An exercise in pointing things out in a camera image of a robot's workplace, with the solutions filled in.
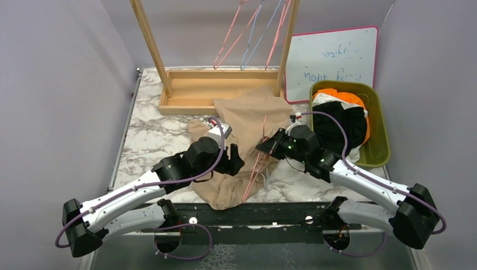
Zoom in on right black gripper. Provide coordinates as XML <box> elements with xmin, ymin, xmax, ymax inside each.
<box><xmin>256</xmin><ymin>127</ymin><xmax>308</xmax><ymax>164</ymax></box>

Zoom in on beige shorts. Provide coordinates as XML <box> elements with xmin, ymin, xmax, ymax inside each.
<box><xmin>191</xmin><ymin>88</ymin><xmax>294</xmax><ymax>210</ymax></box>

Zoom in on black shorts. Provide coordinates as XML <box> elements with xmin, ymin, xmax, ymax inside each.
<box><xmin>313</xmin><ymin>101</ymin><xmax>368</xmax><ymax>155</ymax></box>

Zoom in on white shorts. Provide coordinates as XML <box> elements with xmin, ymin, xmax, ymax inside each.
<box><xmin>312</xmin><ymin>88</ymin><xmax>370</xmax><ymax>163</ymax></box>

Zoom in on orange shorts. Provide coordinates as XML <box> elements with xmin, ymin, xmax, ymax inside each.
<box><xmin>312</xmin><ymin>88</ymin><xmax>370</xmax><ymax>147</ymax></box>

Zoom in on olive green plastic bin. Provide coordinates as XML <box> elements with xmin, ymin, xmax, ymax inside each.
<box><xmin>309</xmin><ymin>80</ymin><xmax>391</xmax><ymax>168</ymax></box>

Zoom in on pink framed whiteboard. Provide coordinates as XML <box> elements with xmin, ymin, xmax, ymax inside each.
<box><xmin>284</xmin><ymin>26</ymin><xmax>379</xmax><ymax>104</ymax></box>

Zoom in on pink wire hanger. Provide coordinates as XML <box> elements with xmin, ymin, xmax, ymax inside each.
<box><xmin>265</xmin><ymin>0</ymin><xmax>291</xmax><ymax>70</ymax></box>

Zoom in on pink hanger of black shorts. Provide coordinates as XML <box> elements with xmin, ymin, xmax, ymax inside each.
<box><xmin>212</xmin><ymin>0</ymin><xmax>263</xmax><ymax>70</ymax></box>

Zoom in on blue wire hanger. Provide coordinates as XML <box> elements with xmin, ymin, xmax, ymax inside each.
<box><xmin>240</xmin><ymin>1</ymin><xmax>286</xmax><ymax>71</ymax></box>

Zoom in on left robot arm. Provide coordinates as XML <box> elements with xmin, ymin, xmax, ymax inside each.
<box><xmin>55</xmin><ymin>137</ymin><xmax>245</xmax><ymax>258</ymax></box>

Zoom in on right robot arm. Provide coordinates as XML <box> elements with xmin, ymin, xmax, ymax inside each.
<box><xmin>255</xmin><ymin>125</ymin><xmax>440</xmax><ymax>250</ymax></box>

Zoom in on wooden clothes rack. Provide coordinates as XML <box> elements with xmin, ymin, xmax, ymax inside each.
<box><xmin>130</xmin><ymin>1</ymin><xmax>300</xmax><ymax>115</ymax></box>

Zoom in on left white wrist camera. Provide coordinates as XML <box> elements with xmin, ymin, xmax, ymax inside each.
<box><xmin>206</xmin><ymin>120</ymin><xmax>232</xmax><ymax>145</ymax></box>

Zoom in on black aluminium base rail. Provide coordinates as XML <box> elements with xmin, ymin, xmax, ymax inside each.
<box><xmin>89</xmin><ymin>201</ymin><xmax>418</xmax><ymax>247</ymax></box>

